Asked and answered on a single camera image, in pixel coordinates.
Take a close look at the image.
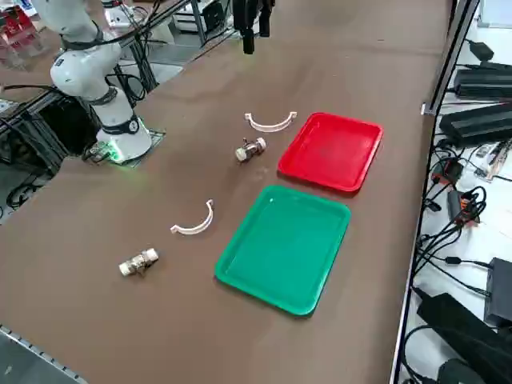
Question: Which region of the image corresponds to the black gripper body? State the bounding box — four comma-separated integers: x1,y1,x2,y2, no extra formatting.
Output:
233,0,276,19

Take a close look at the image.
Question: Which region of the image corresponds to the large white pipe clamp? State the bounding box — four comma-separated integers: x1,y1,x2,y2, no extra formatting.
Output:
244,110,298,133

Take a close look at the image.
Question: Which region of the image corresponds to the small white pipe clamp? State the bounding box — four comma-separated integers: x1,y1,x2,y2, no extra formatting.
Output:
170,198,216,237

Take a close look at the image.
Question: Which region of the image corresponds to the red plastic tray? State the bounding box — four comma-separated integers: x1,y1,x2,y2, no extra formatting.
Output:
277,111,385,196

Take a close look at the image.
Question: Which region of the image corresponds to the green plastic tray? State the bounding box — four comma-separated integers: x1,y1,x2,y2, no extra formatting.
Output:
214,184,352,318

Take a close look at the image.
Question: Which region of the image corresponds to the white equipment box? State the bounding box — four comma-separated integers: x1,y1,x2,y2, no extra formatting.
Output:
172,10,203,35

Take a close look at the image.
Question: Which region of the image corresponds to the brass valve with white caps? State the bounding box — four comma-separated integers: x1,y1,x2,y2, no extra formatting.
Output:
118,247,160,278
234,137,268,163

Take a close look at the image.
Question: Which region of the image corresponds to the black metal rack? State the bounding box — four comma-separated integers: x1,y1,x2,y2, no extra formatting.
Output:
0,87,101,177

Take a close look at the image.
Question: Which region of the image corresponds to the small black power adapter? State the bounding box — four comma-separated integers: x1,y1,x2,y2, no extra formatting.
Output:
468,39,495,62

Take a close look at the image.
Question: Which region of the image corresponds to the clear stand with red packets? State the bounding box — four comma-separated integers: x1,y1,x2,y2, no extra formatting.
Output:
0,7,51,71

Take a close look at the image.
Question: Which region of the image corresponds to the black power supply brick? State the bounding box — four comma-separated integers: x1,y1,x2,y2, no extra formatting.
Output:
454,67,512,101
438,102,512,147

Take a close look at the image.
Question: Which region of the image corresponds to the orange and black device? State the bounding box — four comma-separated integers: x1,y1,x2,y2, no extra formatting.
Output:
430,158,464,186
446,190,481,227

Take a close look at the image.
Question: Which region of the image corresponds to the black box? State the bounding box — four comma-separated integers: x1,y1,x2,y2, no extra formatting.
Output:
483,258,512,326

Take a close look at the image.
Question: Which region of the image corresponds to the aluminium frame post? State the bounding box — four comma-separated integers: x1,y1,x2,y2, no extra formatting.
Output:
422,0,481,117

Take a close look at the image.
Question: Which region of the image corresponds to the thick black cable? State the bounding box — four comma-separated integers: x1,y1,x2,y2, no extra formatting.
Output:
0,82,57,94

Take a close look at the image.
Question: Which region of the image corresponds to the perforated aluminium rail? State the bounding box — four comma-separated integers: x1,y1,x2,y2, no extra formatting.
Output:
0,323,87,384

